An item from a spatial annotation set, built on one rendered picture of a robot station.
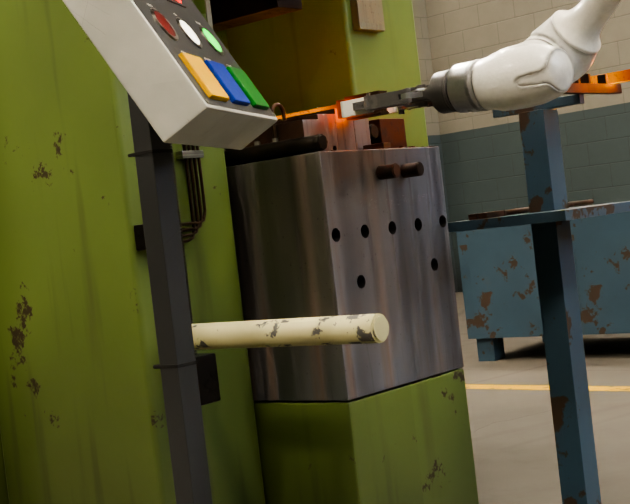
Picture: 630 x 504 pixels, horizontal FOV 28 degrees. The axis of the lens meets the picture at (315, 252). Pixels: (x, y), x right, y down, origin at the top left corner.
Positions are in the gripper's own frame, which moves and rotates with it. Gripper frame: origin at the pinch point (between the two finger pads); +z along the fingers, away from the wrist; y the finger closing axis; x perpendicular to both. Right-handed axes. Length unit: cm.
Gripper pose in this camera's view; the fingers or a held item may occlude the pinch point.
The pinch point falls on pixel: (366, 107)
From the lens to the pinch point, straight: 235.7
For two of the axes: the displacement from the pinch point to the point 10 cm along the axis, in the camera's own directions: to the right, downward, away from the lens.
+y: 6.3, -0.9, 7.7
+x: -1.2, -9.9, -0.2
